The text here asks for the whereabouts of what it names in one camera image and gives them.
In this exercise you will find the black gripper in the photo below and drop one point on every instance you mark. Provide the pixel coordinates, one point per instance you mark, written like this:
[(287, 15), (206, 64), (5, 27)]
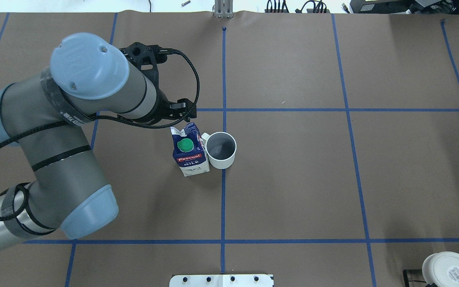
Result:
[(163, 111)]

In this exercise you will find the blue milk carton green cap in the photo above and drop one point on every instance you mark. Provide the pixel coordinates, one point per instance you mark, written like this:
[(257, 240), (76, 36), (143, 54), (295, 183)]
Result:
[(189, 151)]

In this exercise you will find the white mug purple rim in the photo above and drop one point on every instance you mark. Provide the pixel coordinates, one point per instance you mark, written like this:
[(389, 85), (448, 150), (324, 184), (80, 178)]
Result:
[(221, 148)]

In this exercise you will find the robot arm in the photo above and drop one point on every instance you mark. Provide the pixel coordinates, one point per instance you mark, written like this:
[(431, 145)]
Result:
[(87, 79)]

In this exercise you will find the white cup upside down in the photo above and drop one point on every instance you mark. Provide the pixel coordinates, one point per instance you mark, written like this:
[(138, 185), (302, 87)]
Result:
[(441, 269)]

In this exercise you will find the black power strip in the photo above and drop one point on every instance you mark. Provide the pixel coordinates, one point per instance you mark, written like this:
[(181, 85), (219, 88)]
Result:
[(296, 6)]

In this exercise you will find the black laptop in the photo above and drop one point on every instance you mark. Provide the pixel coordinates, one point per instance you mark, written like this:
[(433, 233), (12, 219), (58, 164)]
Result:
[(405, 6)]

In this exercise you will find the aluminium frame post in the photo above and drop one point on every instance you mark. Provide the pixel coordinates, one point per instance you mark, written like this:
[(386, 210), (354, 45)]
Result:
[(223, 9)]

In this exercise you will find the white pedestal column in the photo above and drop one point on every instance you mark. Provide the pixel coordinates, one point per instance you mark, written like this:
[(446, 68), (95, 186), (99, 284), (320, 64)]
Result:
[(223, 280)]

